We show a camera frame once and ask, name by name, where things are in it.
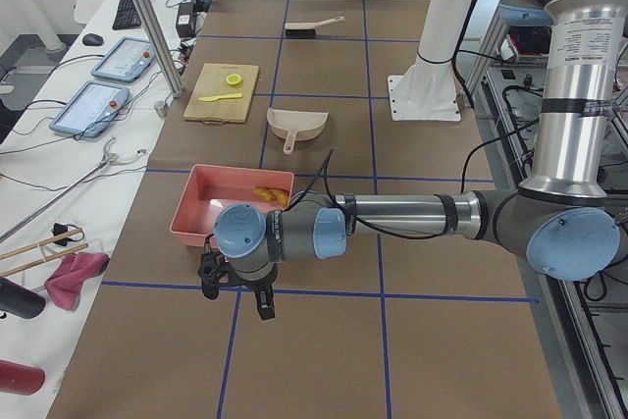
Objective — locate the bamboo cutting board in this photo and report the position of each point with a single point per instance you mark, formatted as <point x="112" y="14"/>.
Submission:
<point x="211" y="81"/>

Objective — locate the yellow toy corn cob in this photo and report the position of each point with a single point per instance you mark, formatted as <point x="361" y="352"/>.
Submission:
<point x="264" y="193"/>

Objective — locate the aluminium frame post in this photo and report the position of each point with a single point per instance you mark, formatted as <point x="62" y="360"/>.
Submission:
<point x="151" y="25"/>

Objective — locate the pink plastic bin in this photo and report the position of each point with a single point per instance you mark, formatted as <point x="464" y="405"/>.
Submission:
<point x="210" y="189"/>

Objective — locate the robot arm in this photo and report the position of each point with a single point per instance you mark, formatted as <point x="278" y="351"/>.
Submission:
<point x="557" y="219"/>

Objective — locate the upper blue teach pendant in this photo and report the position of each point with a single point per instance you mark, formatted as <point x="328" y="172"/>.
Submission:
<point x="126" y="61"/>

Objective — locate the black computer mouse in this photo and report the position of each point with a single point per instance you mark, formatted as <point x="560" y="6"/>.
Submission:
<point x="92" y="39"/>

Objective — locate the pink cloth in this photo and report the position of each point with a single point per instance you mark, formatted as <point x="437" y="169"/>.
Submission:
<point x="65" y="284"/>

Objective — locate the black keyboard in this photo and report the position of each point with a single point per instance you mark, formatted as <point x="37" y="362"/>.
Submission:
<point x="126" y="17"/>

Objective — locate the wooden sticks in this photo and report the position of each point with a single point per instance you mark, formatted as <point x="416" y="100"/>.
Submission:
<point x="43" y="251"/>

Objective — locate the yellow plastic toy knife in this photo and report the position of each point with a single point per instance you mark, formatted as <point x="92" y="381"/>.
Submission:
<point x="214" y="98"/>

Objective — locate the black power adapter box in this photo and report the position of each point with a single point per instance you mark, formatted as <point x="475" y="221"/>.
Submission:
<point x="186" y="20"/>

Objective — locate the lower blue teach pendant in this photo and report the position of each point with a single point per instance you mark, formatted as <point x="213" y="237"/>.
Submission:
<point x="91" y="110"/>

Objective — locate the black water bottle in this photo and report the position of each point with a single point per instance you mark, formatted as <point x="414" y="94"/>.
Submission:
<point x="20" y="301"/>

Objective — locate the beige hand brush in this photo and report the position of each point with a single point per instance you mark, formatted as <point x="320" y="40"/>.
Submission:
<point x="307" y="30"/>

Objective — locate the red water bottle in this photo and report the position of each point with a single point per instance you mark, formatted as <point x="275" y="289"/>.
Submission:
<point x="20" y="379"/>

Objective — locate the blue teach pendant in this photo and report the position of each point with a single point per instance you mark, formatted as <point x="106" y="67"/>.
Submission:
<point x="91" y="110"/>
<point x="126" y="61"/>

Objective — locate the brown toy potato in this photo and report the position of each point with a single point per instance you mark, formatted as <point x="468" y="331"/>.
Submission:
<point x="281" y="196"/>

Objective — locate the beige plastic dustpan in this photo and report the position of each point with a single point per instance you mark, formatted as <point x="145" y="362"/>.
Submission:
<point x="292" y="126"/>

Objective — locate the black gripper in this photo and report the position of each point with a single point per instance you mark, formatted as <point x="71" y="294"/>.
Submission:
<point x="254" y="284"/>

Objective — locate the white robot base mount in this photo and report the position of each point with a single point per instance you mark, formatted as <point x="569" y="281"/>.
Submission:
<point x="427" y="90"/>

